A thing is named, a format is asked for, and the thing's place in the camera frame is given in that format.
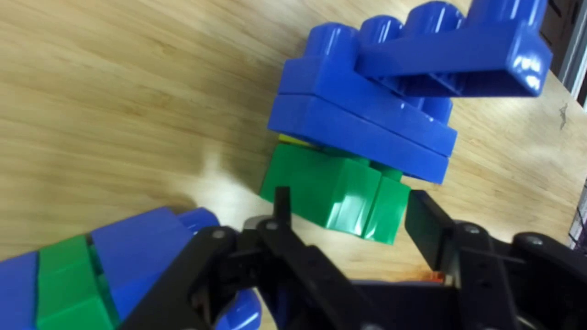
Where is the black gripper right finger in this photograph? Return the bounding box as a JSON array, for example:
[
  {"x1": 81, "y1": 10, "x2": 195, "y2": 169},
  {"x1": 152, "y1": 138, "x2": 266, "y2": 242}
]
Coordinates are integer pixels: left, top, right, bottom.
[{"x1": 406, "y1": 191, "x2": 587, "y2": 330}]

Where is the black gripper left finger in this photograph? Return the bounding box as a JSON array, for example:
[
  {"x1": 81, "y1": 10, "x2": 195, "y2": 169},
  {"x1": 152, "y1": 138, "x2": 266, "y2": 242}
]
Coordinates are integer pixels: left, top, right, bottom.
[{"x1": 121, "y1": 187, "x2": 367, "y2": 330}]

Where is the green block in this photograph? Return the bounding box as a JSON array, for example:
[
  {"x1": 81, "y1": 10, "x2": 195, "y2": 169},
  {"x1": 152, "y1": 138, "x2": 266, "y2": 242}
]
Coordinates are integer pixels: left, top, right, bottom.
[{"x1": 259, "y1": 143, "x2": 411, "y2": 244}]

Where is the blue green block tower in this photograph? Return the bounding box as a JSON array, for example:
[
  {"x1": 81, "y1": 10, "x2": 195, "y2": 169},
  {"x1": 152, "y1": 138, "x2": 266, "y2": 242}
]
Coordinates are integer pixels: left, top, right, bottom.
[{"x1": 0, "y1": 206, "x2": 264, "y2": 330}]

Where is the blue long block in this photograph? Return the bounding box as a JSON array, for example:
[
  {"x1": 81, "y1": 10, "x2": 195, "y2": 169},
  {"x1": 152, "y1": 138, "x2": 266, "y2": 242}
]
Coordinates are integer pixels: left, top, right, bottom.
[{"x1": 268, "y1": 0, "x2": 552, "y2": 184}]

